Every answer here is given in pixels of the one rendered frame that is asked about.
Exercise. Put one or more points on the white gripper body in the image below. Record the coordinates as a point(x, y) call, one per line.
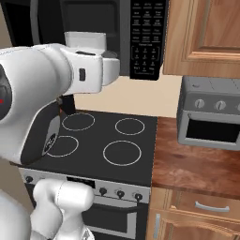
point(84, 42)

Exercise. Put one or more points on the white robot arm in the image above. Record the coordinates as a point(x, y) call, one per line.
point(37, 68)

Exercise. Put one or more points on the dark microwave door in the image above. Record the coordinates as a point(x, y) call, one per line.
point(50, 18)

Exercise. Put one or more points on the black steel microwave oven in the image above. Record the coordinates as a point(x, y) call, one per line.
point(146, 34)

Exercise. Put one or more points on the grey toaster oven door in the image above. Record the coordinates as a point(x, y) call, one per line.
point(212, 129)

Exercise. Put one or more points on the steel oven door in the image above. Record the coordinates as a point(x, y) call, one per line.
point(109, 223)

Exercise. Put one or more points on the wooden base cupboard door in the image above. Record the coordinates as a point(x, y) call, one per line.
point(193, 229)

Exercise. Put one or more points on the black upright block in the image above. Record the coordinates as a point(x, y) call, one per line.
point(68, 104)

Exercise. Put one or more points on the black glass hob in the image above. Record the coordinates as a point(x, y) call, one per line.
point(100, 140)

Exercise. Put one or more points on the grey toaster oven knob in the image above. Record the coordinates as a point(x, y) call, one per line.
point(238, 107)
point(199, 103)
point(220, 105)

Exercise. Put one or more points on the grey toaster oven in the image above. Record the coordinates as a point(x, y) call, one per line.
point(212, 90)

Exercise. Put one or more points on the black oven knob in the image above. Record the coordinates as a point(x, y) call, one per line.
point(138, 197)
point(102, 191)
point(120, 194)
point(29, 179)

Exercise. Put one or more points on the wooden drawer front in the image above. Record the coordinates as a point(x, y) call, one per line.
point(187, 200)

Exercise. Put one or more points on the wooden wall cupboard door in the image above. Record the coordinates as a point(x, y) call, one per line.
point(203, 31)

